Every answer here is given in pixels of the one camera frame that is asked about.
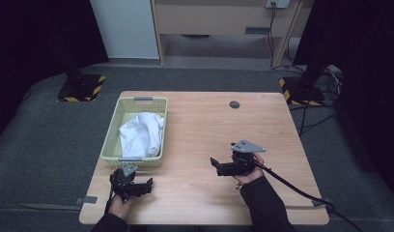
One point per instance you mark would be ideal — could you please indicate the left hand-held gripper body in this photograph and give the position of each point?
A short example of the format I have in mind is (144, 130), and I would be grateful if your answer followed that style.
(124, 185)

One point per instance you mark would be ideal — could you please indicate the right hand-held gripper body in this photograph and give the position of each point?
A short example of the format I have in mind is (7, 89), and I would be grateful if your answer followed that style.
(240, 166)

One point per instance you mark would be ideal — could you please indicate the pale green plastic basket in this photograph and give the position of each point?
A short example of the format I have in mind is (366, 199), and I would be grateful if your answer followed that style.
(114, 141)

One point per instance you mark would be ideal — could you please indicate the white cloth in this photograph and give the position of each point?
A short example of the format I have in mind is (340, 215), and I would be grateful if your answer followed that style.
(142, 135)

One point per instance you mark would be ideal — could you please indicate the person's right hand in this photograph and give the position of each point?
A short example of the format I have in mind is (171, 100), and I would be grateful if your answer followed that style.
(254, 174)

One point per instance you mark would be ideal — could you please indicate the person's left hand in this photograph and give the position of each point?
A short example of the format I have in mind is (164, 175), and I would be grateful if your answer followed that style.
(120, 208)

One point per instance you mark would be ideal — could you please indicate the grey tape piece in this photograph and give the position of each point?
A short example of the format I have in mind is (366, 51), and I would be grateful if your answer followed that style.
(89, 199)
(319, 203)

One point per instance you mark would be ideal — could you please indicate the dark round table grommet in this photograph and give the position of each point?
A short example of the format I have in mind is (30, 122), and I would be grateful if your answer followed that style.
(234, 104)

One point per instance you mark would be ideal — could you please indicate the black yellow striped stand base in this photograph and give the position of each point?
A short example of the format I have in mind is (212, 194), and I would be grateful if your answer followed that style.
(85, 88)
(303, 93)

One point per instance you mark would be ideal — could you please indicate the wooden cabinet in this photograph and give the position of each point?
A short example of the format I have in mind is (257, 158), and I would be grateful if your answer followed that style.
(214, 19)

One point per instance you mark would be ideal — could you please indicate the white panel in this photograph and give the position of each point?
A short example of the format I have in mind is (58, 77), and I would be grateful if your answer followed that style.
(124, 29)

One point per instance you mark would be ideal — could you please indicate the white power strip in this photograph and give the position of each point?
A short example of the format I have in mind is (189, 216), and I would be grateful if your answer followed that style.
(278, 3)

